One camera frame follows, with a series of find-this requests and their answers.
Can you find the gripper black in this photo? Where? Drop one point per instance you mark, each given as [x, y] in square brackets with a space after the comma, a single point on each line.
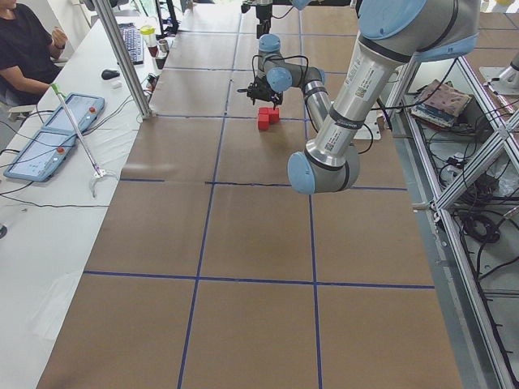
[263, 15]
[260, 91]

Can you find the black computer mouse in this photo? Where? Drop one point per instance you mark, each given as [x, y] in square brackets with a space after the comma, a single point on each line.
[108, 74]

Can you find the teach pendant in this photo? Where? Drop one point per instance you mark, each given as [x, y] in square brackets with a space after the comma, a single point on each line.
[85, 109]
[42, 156]

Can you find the seated person black shirt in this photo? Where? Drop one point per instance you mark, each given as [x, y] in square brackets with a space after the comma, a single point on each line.
[28, 53]

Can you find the grabber stick tool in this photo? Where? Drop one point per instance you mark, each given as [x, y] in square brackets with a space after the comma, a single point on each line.
[99, 173]

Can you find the aluminium frame post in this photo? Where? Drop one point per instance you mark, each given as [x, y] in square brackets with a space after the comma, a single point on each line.
[134, 83]

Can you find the black keyboard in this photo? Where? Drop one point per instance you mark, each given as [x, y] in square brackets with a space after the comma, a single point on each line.
[133, 41]

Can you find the teach pendant near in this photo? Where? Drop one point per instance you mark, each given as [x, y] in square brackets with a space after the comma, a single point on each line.
[42, 156]

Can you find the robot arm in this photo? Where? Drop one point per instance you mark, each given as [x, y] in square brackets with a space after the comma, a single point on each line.
[299, 5]
[390, 34]

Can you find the teach pendant far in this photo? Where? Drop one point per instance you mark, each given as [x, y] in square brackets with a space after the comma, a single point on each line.
[85, 109]

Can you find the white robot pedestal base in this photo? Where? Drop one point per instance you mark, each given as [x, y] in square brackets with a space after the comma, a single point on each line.
[370, 129]

